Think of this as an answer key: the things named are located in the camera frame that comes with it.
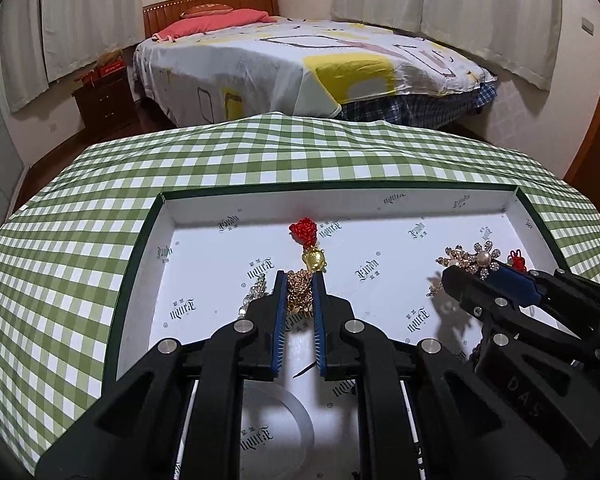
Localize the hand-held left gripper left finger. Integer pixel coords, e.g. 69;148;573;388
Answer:
35;270;288;480

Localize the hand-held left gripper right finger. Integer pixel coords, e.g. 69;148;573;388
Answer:
311;272;566;480

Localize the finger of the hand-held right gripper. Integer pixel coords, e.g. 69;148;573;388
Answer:
441;265;518;323
490;262;600;321

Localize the pearl flower brooch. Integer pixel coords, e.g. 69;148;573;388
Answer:
427;241;507;297

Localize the gold link bracelet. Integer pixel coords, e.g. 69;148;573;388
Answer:
284;269;317;321

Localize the silver rhinestone ornament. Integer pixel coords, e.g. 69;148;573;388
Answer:
238;279;268;318

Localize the dark red bead necklace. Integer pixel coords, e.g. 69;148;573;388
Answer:
467;337;483;373

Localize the red knot gold charm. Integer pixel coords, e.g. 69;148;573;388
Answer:
288;216;329;274

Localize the green box with white lining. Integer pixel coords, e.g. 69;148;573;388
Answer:
102;184;573;480

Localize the white jade bangle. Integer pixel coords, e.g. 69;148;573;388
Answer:
240;384;316;480

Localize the blue plaid bedsheet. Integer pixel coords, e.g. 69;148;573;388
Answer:
340;82;498;126

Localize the green checked tablecloth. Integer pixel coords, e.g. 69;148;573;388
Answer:
0;112;600;476

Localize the patterned white bedspread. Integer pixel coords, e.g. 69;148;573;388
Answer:
132;15;496;128

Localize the dark wooden nightstand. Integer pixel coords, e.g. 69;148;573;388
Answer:
71;72;141;133

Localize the pink pillow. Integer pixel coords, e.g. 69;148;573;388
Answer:
152;8;276;42

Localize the orange cushion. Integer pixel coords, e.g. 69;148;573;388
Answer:
180;4;233;18

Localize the wooden headboard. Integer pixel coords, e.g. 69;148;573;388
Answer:
142;0;281;41

